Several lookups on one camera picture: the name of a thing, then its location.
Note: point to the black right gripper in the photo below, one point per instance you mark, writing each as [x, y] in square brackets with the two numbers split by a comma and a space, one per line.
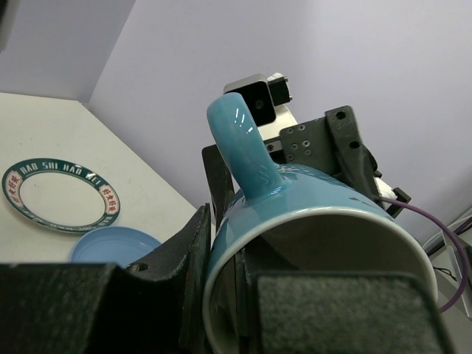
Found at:
[331, 144]

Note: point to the white plate green rim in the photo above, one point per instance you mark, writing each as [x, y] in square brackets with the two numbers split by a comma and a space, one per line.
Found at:
[60, 195]

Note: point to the blue plate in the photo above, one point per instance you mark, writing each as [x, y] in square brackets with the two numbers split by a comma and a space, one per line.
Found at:
[113, 244]

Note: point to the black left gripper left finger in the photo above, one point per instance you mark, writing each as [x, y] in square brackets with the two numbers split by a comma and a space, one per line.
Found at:
[152, 305]

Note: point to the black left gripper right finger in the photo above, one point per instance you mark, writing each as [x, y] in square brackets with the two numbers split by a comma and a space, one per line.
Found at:
[281, 309]

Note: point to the blue mug white inside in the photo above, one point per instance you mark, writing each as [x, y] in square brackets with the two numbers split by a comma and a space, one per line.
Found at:
[304, 212]

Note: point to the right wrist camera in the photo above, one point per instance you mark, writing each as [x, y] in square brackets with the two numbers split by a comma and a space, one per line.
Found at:
[262, 95]

